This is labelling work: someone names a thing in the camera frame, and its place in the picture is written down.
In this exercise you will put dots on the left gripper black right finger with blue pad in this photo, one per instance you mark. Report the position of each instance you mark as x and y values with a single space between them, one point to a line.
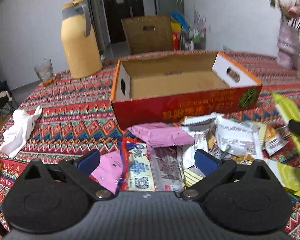
216 173

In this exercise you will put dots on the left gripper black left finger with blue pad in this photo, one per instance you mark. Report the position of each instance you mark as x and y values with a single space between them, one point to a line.
77 173

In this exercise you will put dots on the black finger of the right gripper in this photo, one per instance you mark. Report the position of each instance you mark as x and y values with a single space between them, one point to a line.
294 127

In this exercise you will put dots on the green snack packet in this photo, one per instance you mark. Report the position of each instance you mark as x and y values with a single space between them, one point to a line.
288 111

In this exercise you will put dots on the pink snack packet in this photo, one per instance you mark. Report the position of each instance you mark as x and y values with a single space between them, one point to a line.
159 134
109 171

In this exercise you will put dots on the white printed snack packet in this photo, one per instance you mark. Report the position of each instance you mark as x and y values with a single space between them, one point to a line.
240 138

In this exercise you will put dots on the clear brown snack packet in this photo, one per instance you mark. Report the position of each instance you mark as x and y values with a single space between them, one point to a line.
166 169

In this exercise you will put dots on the colourful patterned tablecloth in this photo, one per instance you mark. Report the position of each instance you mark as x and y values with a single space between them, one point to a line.
77 116

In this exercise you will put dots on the blue white snack bar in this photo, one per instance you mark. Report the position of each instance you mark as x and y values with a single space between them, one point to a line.
137 174

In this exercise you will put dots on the white crumpled cloth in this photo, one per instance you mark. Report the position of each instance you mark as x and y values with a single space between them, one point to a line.
19 133

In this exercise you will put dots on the pink flower vase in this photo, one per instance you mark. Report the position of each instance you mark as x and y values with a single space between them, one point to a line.
288 46

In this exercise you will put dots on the red orange cardboard box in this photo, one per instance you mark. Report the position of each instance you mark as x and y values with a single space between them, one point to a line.
175 84

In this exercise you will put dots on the glass cup with drink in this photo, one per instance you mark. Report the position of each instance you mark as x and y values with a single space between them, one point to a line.
45 72

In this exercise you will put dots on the black folding chair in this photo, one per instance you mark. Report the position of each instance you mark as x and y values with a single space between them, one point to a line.
7 102

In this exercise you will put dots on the yellow thermos jug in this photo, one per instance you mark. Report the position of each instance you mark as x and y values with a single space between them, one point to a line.
79 41

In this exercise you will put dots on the dried pink flowers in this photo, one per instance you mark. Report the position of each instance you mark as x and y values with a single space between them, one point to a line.
289 11

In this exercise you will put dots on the brown wooden chair back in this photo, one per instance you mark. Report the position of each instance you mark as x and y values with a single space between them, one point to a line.
146 34

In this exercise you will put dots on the dark entrance door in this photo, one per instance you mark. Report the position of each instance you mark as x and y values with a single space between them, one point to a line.
116 11

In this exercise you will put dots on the wire storage rack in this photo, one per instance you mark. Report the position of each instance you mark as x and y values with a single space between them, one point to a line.
194 38

